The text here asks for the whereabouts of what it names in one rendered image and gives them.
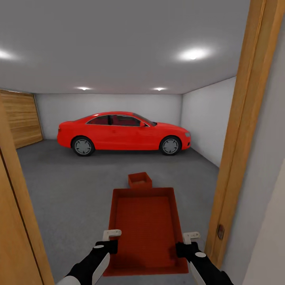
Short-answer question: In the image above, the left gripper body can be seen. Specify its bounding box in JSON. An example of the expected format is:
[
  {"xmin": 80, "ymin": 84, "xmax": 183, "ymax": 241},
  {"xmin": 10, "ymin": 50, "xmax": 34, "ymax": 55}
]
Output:
[{"xmin": 96, "ymin": 240, "xmax": 118, "ymax": 254}]

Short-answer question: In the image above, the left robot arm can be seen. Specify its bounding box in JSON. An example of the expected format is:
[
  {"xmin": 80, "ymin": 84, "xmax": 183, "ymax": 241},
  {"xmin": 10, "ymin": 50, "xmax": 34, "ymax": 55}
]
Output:
[{"xmin": 57, "ymin": 229, "xmax": 122, "ymax": 285}]

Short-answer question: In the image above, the storage box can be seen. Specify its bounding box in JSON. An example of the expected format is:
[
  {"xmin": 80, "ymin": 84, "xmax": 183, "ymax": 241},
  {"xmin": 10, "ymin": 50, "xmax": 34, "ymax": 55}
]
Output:
[
  {"xmin": 102, "ymin": 187, "xmax": 189, "ymax": 277},
  {"xmin": 128, "ymin": 172, "xmax": 152, "ymax": 188}
]

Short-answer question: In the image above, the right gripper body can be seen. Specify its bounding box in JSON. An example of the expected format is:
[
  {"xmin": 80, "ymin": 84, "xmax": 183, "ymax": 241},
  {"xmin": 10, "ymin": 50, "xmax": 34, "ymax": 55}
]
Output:
[{"xmin": 176, "ymin": 241, "xmax": 199, "ymax": 258}]

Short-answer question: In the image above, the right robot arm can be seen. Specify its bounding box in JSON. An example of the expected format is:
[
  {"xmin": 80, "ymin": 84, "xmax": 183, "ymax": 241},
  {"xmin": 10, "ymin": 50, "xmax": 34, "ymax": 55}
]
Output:
[{"xmin": 131, "ymin": 181, "xmax": 233, "ymax": 285}]

